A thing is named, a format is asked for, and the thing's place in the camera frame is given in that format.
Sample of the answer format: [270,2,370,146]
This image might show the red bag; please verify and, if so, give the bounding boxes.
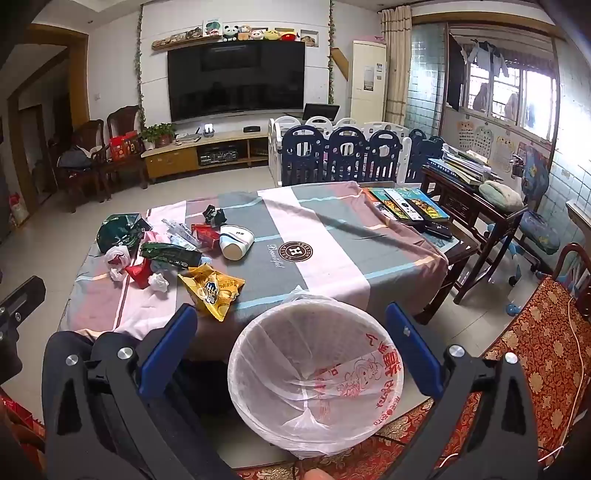
[9,193,29,222]

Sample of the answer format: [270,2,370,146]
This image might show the dark green printed packet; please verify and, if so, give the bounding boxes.
[140,241,203,269]

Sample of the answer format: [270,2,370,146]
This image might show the ivy garland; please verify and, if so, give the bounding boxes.
[134,0,147,130]
[327,0,336,104]

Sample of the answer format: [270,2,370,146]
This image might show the grey green cushion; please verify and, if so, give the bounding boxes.
[478,180,525,213]

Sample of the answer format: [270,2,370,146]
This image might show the black monitor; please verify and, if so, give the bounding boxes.
[302,103,341,124]

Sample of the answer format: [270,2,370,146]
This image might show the beige curtain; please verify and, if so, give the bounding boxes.
[381,7,411,127]

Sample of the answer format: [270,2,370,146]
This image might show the hanging clothes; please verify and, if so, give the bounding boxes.
[447,32,509,112]

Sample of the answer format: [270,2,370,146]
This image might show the window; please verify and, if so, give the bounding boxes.
[466,46,561,130]

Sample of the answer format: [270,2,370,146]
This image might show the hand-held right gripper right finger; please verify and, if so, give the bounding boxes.
[383,302,541,480]

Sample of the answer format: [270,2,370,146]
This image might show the potted green plant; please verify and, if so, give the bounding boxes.
[140,123,177,149]

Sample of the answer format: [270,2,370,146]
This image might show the black clip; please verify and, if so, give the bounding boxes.
[202,204,228,227]

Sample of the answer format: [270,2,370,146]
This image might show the stack of books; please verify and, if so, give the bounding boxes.
[427,143,504,185]

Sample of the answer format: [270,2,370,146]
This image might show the dark green foil bag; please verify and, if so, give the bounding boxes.
[96,213,139,254]

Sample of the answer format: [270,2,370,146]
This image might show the red wrapper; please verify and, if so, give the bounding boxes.
[124,257,154,290]

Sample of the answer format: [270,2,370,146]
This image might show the striped tablecloth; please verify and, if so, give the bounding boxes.
[60,181,450,361]

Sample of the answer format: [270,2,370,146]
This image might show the wooden wall shelf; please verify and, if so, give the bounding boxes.
[152,34,308,51]

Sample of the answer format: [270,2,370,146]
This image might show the white plastic bag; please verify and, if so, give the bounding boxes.
[104,246,131,281]

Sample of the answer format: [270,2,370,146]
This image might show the white bin with plastic liner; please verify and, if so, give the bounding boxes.
[228,286,406,461]

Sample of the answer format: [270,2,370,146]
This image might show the dark wooden side table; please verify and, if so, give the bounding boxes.
[421,165,529,305]

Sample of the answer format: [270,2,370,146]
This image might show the black television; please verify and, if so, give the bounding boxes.
[167,41,306,123]

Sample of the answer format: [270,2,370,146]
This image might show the blue child chair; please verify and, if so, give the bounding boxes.
[489,148,561,287]

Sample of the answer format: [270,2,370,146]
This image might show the black audio equipment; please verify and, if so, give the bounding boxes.
[198,144,240,166]

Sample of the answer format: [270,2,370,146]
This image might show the clear plastic wrapper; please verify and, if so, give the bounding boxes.
[161,218,197,247]

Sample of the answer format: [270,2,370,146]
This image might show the white remote control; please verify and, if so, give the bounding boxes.
[385,188,423,222]

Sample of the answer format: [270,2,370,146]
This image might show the black remote control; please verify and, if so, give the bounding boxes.
[416,222,453,240]

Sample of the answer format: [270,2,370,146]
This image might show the yellow snack bag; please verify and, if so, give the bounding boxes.
[178,264,246,322]

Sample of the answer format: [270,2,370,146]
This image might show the white paper cup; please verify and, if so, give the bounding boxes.
[219,224,255,262]

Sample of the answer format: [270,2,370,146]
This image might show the red gift box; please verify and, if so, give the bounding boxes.
[109,131,144,161]

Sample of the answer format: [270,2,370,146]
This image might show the black bag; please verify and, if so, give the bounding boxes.
[58,145,93,169]

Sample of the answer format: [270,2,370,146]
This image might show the dark wooden chair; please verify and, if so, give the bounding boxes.
[107,105,148,185]
[48,119,112,204]

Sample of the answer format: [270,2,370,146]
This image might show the white standing air conditioner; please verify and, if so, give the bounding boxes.
[349,41,387,123]

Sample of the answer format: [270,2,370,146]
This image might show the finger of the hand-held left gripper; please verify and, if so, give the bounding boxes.
[0,276,47,326]

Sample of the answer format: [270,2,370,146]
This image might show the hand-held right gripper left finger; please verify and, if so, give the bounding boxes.
[46,304,241,480]

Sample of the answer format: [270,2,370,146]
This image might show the white cable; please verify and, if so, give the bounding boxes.
[538,295,591,464]

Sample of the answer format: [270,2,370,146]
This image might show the row of plush toys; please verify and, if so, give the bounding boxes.
[223,23,298,43]

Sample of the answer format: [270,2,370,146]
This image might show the wall posters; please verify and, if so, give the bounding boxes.
[457,120,518,174]

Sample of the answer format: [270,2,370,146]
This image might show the wooden television cabinet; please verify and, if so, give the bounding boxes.
[142,130,278,181]

